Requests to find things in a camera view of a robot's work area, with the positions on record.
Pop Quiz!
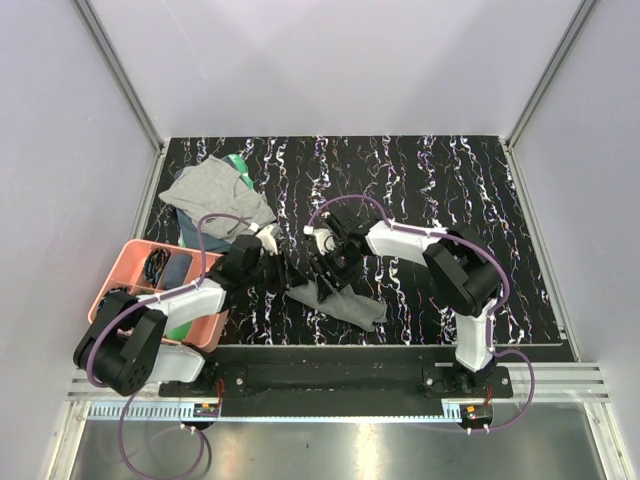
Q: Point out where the black blue patterned object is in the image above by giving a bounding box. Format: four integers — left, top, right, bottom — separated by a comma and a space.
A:
143, 248, 171, 283

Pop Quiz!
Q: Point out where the light grey cloth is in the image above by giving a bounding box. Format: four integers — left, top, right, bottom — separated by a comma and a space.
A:
159, 156, 276, 227

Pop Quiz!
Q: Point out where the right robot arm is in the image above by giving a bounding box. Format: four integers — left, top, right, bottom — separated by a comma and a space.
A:
304, 211, 508, 397

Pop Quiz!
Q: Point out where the dark grey napkin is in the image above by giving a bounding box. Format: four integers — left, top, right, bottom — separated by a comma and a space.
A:
286, 282, 387, 332

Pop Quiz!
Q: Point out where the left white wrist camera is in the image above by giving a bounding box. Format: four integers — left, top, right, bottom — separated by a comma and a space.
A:
249, 223, 282, 255

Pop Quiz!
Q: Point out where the aluminium frame post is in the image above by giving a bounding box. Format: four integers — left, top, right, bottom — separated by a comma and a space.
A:
505, 0, 600, 149
72, 0, 169, 154

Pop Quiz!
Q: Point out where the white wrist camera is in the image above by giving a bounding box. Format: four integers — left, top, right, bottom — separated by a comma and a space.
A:
303, 225, 336, 255
249, 223, 282, 255

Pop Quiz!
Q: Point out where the green oval object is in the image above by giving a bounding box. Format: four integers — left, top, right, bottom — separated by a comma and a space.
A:
166, 322, 191, 342

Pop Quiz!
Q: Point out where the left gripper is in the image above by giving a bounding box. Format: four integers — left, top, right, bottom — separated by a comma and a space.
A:
243, 248, 308, 293

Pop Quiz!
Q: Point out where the dark blue cloth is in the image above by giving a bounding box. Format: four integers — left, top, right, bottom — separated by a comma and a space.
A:
158, 253, 192, 290

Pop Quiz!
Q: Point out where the right aluminium frame post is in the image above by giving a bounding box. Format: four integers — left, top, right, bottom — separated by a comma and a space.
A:
505, 0, 600, 149

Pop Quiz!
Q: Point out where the pink divided tray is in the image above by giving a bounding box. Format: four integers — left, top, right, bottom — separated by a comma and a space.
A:
88, 239, 228, 352

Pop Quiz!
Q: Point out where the purple cable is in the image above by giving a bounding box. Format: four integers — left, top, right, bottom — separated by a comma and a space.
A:
304, 193, 535, 434
85, 212, 261, 479

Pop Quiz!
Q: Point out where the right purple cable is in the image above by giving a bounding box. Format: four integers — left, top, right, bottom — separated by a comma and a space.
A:
304, 193, 535, 434

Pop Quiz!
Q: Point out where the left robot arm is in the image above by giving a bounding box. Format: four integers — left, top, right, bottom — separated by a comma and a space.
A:
73, 235, 307, 396

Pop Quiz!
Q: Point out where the left aluminium frame post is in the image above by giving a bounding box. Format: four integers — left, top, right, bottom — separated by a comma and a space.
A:
72, 0, 169, 154

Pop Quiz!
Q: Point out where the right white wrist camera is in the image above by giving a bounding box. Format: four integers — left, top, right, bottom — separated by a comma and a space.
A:
303, 225, 336, 255

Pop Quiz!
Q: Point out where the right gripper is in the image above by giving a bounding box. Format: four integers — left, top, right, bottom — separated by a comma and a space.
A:
308, 245, 365, 304

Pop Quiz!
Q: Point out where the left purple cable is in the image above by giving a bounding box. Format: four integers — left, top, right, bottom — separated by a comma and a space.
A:
85, 212, 261, 479

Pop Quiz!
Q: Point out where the green packet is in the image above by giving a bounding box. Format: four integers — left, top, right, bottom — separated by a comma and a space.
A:
222, 153, 281, 241

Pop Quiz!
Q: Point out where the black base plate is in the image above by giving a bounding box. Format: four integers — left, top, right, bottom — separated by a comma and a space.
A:
159, 346, 514, 419

